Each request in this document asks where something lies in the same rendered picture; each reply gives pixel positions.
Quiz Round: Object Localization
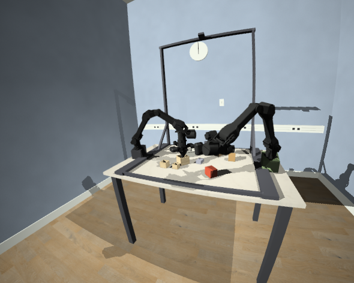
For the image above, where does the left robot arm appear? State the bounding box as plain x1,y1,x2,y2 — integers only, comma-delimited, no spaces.
202,102,281,160

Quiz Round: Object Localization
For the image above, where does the red-orange block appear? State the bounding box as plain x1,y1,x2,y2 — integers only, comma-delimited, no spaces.
205,165,218,178

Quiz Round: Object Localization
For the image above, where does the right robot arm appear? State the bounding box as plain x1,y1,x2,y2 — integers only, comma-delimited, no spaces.
131,109,196,150

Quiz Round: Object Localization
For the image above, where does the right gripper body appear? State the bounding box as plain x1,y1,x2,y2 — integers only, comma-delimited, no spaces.
169,139,194,152

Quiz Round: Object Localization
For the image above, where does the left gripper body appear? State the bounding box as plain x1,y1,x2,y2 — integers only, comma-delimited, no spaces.
194,142,203,155

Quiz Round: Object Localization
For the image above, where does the tan cardboard cube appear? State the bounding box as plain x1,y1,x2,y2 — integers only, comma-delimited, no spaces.
228,153,235,162

